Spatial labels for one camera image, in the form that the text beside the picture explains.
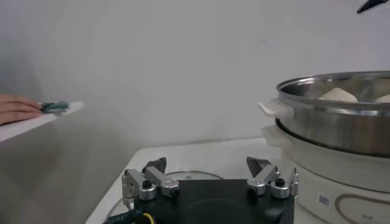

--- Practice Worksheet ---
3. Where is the glass pot lid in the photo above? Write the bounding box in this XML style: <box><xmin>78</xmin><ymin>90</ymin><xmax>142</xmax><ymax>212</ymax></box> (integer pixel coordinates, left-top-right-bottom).
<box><xmin>106</xmin><ymin>170</ymin><xmax>225</xmax><ymax>220</ymax></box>

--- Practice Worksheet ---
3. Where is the person's bare hand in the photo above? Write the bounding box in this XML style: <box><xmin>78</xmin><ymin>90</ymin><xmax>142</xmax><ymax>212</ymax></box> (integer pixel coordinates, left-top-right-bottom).
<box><xmin>0</xmin><ymin>93</ymin><xmax>43</xmax><ymax>126</ymax></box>

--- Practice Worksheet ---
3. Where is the stainless steel steamer basket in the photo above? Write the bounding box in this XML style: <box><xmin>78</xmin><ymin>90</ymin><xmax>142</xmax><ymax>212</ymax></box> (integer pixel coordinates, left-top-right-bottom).
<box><xmin>258</xmin><ymin>71</ymin><xmax>390</xmax><ymax>158</ymax></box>

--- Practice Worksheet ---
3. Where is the green handheld device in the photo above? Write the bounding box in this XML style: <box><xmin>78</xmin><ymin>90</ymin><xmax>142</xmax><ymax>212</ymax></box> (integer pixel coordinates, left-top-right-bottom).
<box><xmin>41</xmin><ymin>102</ymin><xmax>70</xmax><ymax>114</ymax></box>

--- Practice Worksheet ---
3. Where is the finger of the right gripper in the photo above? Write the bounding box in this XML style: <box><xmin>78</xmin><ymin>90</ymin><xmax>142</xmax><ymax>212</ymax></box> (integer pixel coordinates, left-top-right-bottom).
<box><xmin>356</xmin><ymin>0</ymin><xmax>390</xmax><ymax>15</ymax></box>

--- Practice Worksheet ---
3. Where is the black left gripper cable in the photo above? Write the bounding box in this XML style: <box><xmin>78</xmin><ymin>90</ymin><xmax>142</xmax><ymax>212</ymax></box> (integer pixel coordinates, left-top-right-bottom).
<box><xmin>102</xmin><ymin>209</ymin><xmax>156</xmax><ymax>224</ymax></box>

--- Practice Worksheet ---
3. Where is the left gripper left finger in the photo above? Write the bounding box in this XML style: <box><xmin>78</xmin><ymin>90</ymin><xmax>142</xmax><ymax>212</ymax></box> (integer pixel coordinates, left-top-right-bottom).
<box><xmin>121</xmin><ymin>156</ymin><xmax>181</xmax><ymax>211</ymax></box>

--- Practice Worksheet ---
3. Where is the white electric cooker base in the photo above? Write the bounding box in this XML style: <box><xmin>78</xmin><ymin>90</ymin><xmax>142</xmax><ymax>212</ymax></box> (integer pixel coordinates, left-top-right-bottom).
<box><xmin>261</xmin><ymin>124</ymin><xmax>390</xmax><ymax>224</ymax></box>

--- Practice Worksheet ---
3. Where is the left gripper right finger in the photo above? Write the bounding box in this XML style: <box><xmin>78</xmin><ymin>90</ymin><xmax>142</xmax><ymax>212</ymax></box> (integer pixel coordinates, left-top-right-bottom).
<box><xmin>246</xmin><ymin>156</ymin><xmax>299</xmax><ymax>200</ymax></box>

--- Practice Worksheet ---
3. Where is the white side table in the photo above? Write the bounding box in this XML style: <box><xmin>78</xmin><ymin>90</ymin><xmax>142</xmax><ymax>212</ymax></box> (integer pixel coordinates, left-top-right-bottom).
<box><xmin>0</xmin><ymin>101</ymin><xmax>85</xmax><ymax>143</ymax></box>

